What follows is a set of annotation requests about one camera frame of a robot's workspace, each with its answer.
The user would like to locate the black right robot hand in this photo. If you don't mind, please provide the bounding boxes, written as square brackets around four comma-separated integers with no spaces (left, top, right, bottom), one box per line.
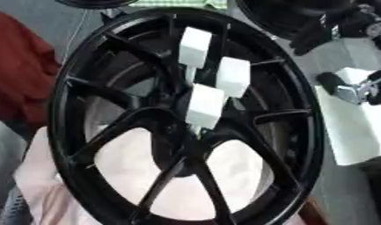
[289,3,381,106]

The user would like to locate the white pin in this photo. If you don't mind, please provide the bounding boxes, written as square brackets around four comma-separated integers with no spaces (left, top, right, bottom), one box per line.
[178,26,215,85]
[184,83,229,136]
[213,55,253,99]

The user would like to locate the black spoked wheel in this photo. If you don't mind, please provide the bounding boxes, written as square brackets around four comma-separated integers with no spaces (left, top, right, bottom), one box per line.
[45,7,326,225]

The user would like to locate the black round tyre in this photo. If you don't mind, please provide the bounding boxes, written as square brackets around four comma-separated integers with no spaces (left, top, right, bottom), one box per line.
[53,0,141,10]
[234,0,356,40]

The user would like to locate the white box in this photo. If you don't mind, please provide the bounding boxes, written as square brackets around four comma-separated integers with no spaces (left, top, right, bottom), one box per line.
[314,66,381,167]

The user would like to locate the person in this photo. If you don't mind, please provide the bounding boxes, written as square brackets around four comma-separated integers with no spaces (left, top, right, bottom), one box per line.
[0,8,64,142]

